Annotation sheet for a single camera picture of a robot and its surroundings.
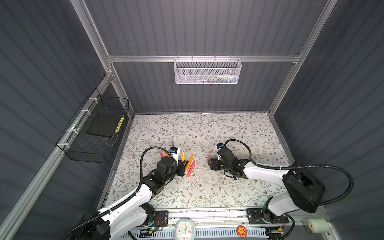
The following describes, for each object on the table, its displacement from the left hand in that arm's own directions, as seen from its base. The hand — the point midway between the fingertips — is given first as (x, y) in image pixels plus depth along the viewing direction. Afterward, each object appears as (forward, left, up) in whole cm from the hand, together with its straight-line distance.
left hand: (188, 163), depth 80 cm
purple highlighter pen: (+20, +11, -12) cm, 26 cm away
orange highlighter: (+2, +2, +4) cm, 5 cm away
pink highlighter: (0, -1, -11) cm, 11 cm away
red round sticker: (-30, -26, -11) cm, 41 cm away
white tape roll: (-28, -57, -2) cm, 64 cm away
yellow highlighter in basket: (+15, +35, +16) cm, 41 cm away
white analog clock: (-29, +1, -9) cm, 30 cm away
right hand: (+4, -14, -6) cm, 16 cm away
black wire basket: (+7, +46, +17) cm, 50 cm away
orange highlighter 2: (+7, -1, -12) cm, 14 cm away
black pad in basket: (+12, +41, +19) cm, 47 cm away
